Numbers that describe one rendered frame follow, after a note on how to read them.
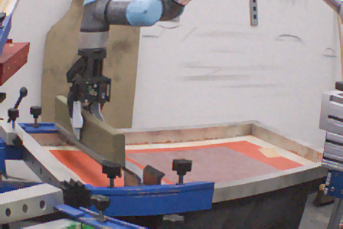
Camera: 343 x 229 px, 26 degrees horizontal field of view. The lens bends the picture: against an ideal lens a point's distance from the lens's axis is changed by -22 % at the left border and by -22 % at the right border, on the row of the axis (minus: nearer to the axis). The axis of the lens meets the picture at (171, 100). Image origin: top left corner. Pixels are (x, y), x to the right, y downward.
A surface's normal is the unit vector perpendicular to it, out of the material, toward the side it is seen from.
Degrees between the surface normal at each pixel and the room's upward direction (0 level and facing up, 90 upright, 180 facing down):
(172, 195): 90
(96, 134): 91
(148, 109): 90
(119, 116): 88
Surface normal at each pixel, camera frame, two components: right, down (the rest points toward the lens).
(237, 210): 0.33, 0.35
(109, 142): -0.89, 0.05
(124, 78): -0.03, 0.18
